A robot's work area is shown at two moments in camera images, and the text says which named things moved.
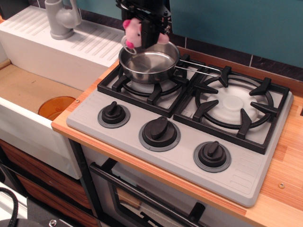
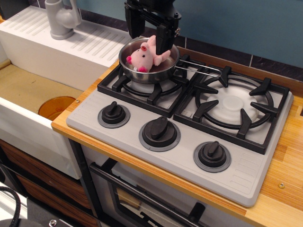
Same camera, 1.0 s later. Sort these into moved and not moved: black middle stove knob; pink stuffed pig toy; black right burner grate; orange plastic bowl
Moved: pink stuffed pig toy
Not moved: black right burner grate; black middle stove knob; orange plastic bowl
